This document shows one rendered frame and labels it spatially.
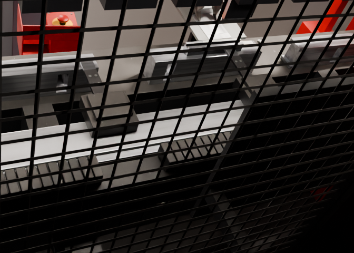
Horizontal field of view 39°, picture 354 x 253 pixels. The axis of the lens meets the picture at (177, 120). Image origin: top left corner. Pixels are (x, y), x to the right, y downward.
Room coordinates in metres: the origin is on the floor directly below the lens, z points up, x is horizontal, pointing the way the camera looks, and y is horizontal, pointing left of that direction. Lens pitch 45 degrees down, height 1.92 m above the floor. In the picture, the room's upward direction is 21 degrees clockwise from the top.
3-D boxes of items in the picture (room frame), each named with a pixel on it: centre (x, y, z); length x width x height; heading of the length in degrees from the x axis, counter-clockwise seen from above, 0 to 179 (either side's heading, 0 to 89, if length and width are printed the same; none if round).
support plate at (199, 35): (1.44, 0.04, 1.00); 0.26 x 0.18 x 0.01; 39
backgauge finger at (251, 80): (1.20, -0.15, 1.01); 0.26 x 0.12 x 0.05; 39
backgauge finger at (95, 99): (0.91, 0.21, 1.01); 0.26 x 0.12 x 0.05; 39
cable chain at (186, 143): (0.88, -0.15, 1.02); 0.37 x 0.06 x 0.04; 129
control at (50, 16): (1.35, 0.54, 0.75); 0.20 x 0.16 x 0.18; 123
